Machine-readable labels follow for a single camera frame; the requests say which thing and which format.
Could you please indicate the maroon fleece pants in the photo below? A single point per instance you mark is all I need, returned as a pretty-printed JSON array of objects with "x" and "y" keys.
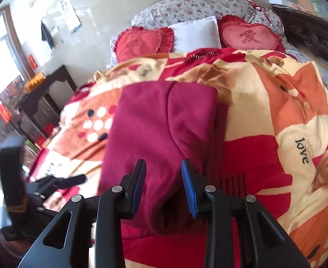
[{"x": 144, "y": 122}]

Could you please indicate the printed fleece blanket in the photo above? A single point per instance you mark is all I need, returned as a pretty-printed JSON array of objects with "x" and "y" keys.
[{"x": 264, "y": 117}]

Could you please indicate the dark hanging cloth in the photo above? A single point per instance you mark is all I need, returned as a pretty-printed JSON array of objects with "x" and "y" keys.
[{"x": 46, "y": 35}]

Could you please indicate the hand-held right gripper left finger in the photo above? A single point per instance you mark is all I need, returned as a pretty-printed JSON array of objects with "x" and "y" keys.
[{"x": 139, "y": 189}]

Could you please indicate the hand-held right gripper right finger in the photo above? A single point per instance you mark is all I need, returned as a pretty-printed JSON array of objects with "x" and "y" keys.
[{"x": 189, "y": 189}]

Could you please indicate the white pillow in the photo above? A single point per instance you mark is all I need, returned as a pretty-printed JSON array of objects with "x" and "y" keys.
[{"x": 194, "y": 33}]

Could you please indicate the floral quilt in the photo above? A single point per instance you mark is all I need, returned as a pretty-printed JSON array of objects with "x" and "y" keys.
[{"x": 197, "y": 5}]

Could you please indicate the wall calendar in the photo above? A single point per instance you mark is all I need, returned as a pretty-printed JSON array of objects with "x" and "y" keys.
[{"x": 70, "y": 14}]

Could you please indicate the dark carved wooden headboard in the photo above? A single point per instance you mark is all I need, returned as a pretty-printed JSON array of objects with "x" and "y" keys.
[{"x": 306, "y": 25}]

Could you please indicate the red box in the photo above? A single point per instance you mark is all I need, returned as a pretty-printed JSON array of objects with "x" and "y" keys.
[{"x": 4, "y": 113}]

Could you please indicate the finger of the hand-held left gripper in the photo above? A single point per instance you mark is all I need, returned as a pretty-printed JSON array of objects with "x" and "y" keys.
[{"x": 72, "y": 180}]

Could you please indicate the red wall card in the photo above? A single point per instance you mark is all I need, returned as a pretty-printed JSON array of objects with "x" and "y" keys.
[{"x": 33, "y": 61}]

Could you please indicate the orange box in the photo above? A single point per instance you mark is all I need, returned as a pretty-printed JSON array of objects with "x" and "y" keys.
[{"x": 35, "y": 81}]

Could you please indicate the red heart pillow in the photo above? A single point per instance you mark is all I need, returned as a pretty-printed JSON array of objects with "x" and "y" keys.
[
  {"x": 139, "y": 43},
  {"x": 247, "y": 36}
]

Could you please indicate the dark wooden cabinet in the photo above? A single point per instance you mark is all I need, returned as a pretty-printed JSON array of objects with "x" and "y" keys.
[{"x": 55, "y": 81}]

